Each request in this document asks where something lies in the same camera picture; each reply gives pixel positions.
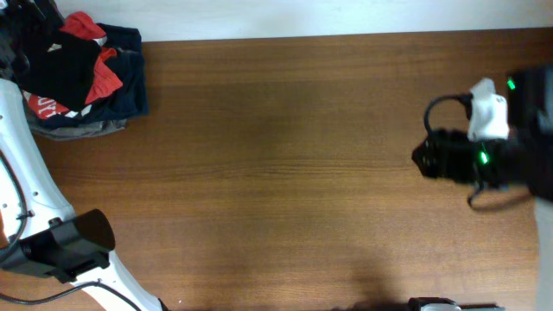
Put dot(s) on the navy folded garment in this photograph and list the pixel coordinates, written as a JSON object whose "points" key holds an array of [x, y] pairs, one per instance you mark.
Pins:
{"points": [[130, 100]]}

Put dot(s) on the black t-shirt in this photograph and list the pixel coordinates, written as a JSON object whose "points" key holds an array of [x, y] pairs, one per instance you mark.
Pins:
{"points": [[61, 65]]}

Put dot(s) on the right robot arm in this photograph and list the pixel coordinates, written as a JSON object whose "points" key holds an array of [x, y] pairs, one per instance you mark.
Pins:
{"points": [[529, 116]]}

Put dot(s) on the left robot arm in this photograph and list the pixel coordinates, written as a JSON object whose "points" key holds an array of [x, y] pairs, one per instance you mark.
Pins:
{"points": [[46, 238]]}

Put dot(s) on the grey folded garment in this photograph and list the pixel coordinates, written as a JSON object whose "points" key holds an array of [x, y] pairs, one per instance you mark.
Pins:
{"points": [[101, 128]]}

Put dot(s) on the red folded printed t-shirt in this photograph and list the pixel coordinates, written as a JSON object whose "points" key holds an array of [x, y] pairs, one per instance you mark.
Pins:
{"points": [[105, 81]]}

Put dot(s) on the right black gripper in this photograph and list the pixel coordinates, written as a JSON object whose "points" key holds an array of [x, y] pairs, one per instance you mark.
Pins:
{"points": [[439, 155]]}

